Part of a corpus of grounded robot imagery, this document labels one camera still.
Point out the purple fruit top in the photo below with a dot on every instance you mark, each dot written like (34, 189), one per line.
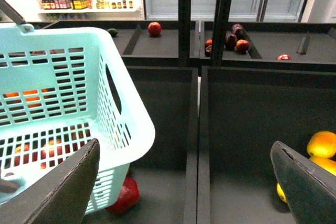
(237, 30)

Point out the red orange apple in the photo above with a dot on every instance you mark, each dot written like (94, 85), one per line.
(242, 46)

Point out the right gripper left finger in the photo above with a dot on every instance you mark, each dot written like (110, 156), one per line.
(62, 195)

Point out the red apple front shelf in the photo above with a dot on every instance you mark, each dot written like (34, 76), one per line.
(283, 57)

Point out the black shelf post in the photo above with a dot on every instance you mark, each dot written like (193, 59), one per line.
(220, 27)
(184, 21)

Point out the purple fruit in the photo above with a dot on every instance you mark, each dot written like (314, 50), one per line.
(230, 41)
(237, 30)

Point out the purple fruit lower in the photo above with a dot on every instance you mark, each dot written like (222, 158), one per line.
(230, 41)

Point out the red apple on shelf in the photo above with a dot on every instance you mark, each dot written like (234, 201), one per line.
(154, 29)

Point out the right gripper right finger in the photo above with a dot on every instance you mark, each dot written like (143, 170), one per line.
(309, 189)

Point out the dark avocado on shelf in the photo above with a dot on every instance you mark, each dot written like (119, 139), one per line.
(113, 32)

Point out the yellow mango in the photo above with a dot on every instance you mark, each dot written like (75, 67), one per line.
(322, 144)
(281, 193)
(325, 163)

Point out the light teal plastic basket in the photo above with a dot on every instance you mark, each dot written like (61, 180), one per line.
(60, 88)

